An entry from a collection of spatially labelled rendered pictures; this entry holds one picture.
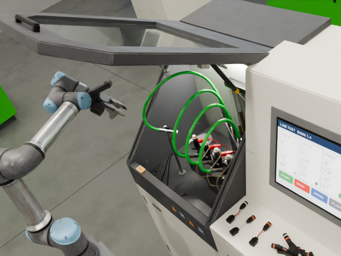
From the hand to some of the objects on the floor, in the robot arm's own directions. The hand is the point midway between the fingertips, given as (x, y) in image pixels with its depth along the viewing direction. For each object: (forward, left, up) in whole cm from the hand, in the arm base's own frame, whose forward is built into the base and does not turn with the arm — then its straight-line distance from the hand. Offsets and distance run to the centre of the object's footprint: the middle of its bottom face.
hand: (124, 109), depth 203 cm
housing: (+64, -58, -132) cm, 158 cm away
